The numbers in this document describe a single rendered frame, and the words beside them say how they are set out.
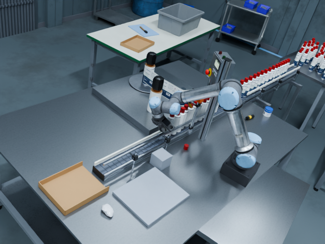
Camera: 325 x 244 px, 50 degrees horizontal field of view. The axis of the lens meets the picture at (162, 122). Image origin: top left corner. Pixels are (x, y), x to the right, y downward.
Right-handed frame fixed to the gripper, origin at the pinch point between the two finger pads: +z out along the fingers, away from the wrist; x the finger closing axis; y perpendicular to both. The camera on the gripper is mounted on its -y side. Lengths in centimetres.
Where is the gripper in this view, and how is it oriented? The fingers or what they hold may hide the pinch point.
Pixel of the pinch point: (165, 131)
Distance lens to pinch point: 245.6
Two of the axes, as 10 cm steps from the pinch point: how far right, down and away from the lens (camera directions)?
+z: 1.7, 5.4, 8.3
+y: -7.1, -5.1, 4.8
